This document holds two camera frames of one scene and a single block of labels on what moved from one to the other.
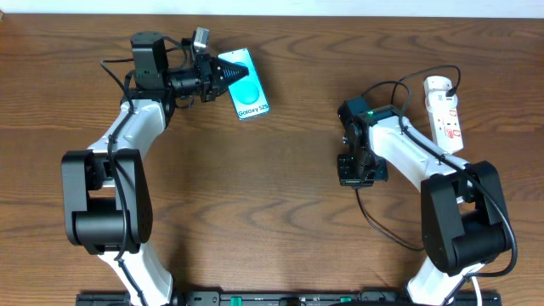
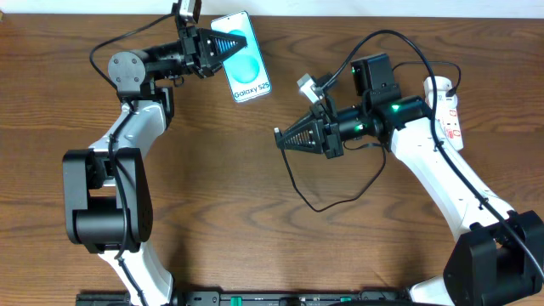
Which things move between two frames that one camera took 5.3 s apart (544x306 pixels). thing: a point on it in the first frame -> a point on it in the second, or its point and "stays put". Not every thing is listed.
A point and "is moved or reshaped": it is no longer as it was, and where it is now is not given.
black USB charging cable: [388, 235] -> [376, 144]
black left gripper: [208, 78] -> [192, 52]
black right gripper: [346, 178] -> [324, 134]
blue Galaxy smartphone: [248, 94] is moved or reshaped
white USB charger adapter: [435, 88] stays put
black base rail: [292, 298] stays put
